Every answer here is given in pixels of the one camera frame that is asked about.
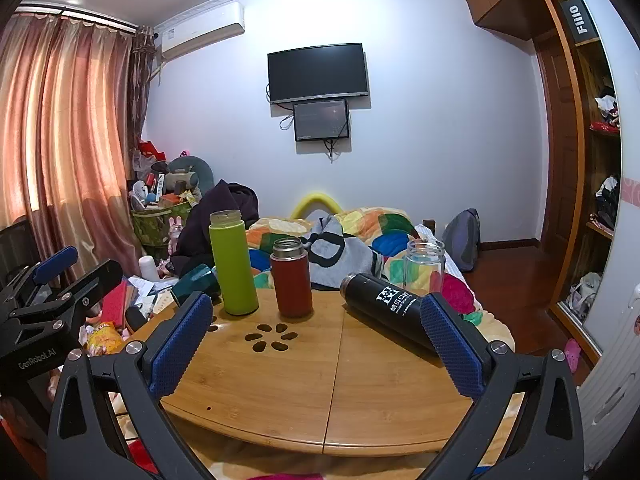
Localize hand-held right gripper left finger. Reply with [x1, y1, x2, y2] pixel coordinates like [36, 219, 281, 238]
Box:
[47, 291, 216, 480]

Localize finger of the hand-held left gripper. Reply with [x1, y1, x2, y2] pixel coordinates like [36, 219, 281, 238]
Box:
[0, 246, 79, 311]
[10, 259, 124, 333]

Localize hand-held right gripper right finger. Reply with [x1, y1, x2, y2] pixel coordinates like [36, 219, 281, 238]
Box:
[419, 292, 586, 480]

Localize teal plastic cup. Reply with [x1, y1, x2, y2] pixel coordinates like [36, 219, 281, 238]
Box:
[170, 263, 221, 306]

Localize black thermos cup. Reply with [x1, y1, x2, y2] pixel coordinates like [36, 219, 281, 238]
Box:
[340, 273, 442, 354]

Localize clear glass cup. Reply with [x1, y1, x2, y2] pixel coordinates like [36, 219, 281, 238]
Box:
[403, 239, 446, 297]

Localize green bottle cup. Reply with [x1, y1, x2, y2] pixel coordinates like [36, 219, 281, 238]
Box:
[209, 209, 260, 317]

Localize red thermos cup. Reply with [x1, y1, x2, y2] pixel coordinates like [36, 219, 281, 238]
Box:
[270, 238, 314, 319]

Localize red book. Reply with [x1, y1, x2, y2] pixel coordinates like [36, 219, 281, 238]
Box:
[100, 282, 132, 332]

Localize yellow snack packet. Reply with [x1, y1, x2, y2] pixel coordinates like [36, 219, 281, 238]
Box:
[84, 322, 126, 357]

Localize green storage basket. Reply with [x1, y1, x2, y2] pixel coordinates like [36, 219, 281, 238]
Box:
[131, 202, 198, 262]

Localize grey backpack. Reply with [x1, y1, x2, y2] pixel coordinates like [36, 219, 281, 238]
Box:
[442, 208, 482, 272]

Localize colourful patchwork quilt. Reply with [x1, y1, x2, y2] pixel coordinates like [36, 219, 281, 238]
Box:
[247, 205, 516, 356]

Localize pink curtain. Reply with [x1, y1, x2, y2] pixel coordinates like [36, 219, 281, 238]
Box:
[0, 12, 157, 273]

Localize round bamboo table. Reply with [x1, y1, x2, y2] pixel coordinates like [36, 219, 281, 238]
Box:
[127, 287, 507, 457]

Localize grey plush toy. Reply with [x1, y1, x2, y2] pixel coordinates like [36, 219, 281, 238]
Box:
[165, 156, 214, 197]

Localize dark jacket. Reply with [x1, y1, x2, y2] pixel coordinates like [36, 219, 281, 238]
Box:
[172, 179, 260, 277]

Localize grey printed garment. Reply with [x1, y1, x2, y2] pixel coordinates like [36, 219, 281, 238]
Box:
[304, 215, 386, 292]

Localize yellow curved foam tube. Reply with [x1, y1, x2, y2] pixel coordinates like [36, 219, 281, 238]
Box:
[291, 191, 347, 222]

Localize wooden door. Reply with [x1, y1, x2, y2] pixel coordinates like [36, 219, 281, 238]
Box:
[532, 35, 572, 267]

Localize wooden wardrobe shelves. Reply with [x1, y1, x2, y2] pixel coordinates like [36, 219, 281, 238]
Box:
[532, 0, 628, 363]

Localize white air conditioner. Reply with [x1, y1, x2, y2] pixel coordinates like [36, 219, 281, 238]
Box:
[152, 2, 246, 64]

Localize black box with white print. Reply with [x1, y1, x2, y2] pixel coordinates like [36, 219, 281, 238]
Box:
[560, 0, 601, 47]

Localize small wall monitor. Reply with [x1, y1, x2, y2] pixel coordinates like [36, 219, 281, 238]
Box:
[293, 99, 350, 142]

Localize wall television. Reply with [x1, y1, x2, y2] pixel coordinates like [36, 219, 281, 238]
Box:
[267, 42, 371, 106]

